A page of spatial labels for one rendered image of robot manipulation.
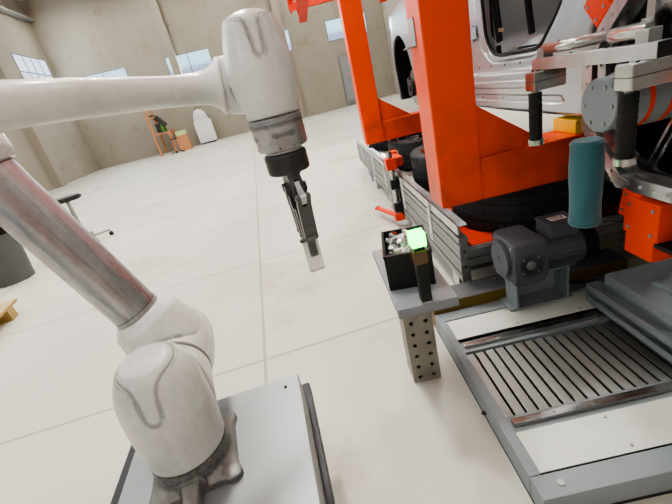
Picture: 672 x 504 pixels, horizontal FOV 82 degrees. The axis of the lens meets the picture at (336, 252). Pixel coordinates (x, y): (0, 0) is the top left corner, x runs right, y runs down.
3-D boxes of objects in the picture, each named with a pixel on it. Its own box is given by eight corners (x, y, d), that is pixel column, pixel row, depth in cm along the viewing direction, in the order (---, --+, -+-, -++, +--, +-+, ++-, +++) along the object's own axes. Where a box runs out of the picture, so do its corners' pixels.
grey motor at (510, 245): (623, 299, 144) (630, 211, 130) (514, 325, 145) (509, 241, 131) (590, 277, 161) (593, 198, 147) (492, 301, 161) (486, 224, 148)
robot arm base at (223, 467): (144, 544, 67) (130, 524, 64) (157, 445, 86) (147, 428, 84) (246, 496, 70) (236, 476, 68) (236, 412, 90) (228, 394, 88)
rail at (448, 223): (481, 268, 170) (477, 222, 161) (460, 273, 170) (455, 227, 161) (379, 167, 397) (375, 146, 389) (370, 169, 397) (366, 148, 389)
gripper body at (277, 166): (259, 153, 70) (274, 201, 73) (266, 158, 62) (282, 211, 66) (298, 142, 71) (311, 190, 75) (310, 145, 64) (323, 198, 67)
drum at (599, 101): (705, 116, 90) (715, 50, 85) (616, 138, 91) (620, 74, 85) (654, 113, 103) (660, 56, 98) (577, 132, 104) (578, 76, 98)
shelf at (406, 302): (459, 305, 106) (458, 296, 105) (399, 319, 106) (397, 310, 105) (417, 247, 145) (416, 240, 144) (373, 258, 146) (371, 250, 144)
